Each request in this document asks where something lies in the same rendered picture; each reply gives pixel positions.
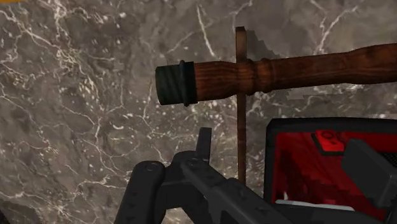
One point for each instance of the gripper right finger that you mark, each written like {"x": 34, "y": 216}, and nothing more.
{"x": 369, "y": 173}

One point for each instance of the red and black box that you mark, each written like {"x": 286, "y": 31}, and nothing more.
{"x": 297, "y": 173}

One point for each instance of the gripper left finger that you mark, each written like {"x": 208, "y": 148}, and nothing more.
{"x": 145, "y": 192}

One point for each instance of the thin brown wooden stick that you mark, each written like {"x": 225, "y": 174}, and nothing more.
{"x": 241, "y": 136}

